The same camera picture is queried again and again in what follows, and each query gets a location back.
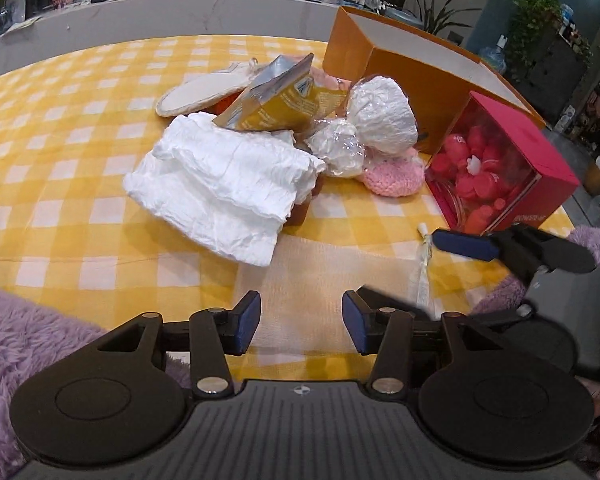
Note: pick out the white plastic-wrapped ball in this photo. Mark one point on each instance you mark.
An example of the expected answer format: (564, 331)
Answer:
(382, 115)

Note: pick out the pink crochet pad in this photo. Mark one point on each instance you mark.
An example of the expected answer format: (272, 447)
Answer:
(395, 175)

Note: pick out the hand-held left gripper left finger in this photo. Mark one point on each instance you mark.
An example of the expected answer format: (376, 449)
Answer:
(247, 322)

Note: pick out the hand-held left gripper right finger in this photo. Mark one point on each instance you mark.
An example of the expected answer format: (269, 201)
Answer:
(355, 322)

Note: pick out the purple fuzzy blanket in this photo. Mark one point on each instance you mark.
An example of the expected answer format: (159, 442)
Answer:
(25, 330)

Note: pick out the pile of pink puffs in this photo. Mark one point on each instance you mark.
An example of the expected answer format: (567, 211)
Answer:
(472, 170)

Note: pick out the white round cloth pad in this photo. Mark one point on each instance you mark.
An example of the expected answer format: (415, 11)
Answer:
(200, 92)

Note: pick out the leafy green plant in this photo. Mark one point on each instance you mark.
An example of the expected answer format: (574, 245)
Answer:
(535, 20)

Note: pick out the clear-wrapped white bundle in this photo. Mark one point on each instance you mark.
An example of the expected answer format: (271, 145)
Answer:
(337, 147)

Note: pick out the dark cabinet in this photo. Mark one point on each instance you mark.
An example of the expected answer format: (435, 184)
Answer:
(560, 75)

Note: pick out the red box with window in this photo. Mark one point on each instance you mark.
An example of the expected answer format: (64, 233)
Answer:
(530, 150)

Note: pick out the tall snake plant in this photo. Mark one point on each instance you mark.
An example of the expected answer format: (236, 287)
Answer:
(440, 12)

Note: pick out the white gauze cloth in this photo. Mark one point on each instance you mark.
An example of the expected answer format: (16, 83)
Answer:
(320, 280)

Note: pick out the orange cardboard box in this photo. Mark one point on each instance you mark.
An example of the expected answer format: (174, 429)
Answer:
(395, 45)

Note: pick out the blue water bottle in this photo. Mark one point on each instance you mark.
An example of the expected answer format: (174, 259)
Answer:
(495, 57)

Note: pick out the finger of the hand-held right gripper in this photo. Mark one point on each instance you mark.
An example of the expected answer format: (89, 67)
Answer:
(395, 301)
(462, 245)

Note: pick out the yellow silver foil packet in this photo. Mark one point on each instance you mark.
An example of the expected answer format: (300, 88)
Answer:
(275, 100)

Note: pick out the pale pink cloth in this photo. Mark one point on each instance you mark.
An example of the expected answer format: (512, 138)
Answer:
(330, 81)

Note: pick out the white marble media cabinet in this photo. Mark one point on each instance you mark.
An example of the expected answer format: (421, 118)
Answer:
(180, 15)

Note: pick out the clear plastic tube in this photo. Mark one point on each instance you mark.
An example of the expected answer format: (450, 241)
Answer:
(425, 265)

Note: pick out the yellow checkered tablecloth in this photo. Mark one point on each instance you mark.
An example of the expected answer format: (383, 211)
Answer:
(80, 160)

